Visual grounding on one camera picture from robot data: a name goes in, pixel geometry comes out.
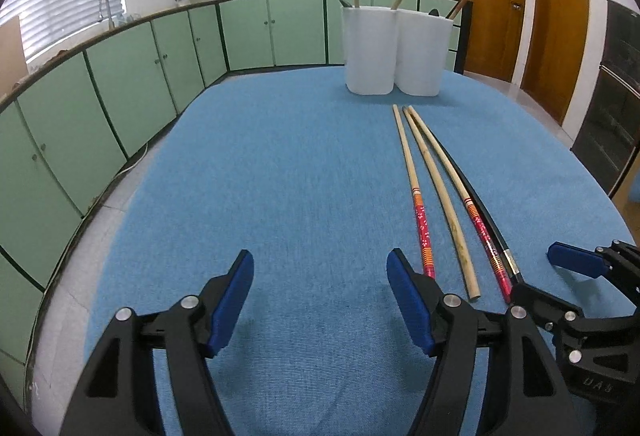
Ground blue tablecloth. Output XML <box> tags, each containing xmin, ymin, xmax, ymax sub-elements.
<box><xmin>82</xmin><ymin>64</ymin><xmax>640</xmax><ymax>436</ymax></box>

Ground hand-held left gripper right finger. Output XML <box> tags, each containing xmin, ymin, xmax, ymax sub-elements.
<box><xmin>386</xmin><ymin>247</ymin><xmax>581</xmax><ymax>436</ymax></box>

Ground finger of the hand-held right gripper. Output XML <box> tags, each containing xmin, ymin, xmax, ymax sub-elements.
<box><xmin>546</xmin><ymin>240</ymin><xmax>640</xmax><ymax>289</ymax></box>
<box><xmin>511</xmin><ymin>283</ymin><xmax>583</xmax><ymax>332</ymax></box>

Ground green base cabinets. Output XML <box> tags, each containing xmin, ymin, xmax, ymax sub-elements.
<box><xmin>0</xmin><ymin>0</ymin><xmax>473</xmax><ymax>367</ymax></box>

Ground white two-compartment utensil holder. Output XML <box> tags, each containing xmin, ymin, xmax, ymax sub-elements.
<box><xmin>340</xmin><ymin>5</ymin><xmax>455</xmax><ymax>97</ymax></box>

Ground wooden door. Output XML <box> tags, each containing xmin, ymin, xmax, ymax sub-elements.
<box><xmin>520</xmin><ymin>0</ymin><xmax>591</xmax><ymax>126</ymax></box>
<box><xmin>454</xmin><ymin>0</ymin><xmax>527</xmax><ymax>84</ymax></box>

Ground wooden board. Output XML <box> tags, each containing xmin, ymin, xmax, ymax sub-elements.
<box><xmin>0</xmin><ymin>15</ymin><xmax>27</xmax><ymax>92</ymax></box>

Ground white cable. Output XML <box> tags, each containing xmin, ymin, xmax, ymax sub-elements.
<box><xmin>85</xmin><ymin>141</ymin><xmax>151</xmax><ymax>212</ymax></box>

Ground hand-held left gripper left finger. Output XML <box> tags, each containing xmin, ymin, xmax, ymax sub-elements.
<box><xmin>59</xmin><ymin>249</ymin><xmax>255</xmax><ymax>436</ymax></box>

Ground black glass-front cabinet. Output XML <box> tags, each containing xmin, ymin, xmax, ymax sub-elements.
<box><xmin>570</xmin><ymin>0</ymin><xmax>640</xmax><ymax>202</ymax></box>

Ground brown countertop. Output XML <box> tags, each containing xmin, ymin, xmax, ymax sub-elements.
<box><xmin>0</xmin><ymin>0</ymin><xmax>473</xmax><ymax>112</ymax></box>

